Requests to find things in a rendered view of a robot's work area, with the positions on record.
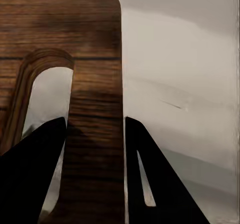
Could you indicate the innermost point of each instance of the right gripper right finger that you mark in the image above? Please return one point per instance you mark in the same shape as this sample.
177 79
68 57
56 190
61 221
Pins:
174 204

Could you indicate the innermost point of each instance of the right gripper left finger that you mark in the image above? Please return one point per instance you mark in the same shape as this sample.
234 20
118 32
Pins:
26 172

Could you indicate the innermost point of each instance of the cutting board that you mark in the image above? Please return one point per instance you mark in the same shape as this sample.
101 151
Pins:
85 36

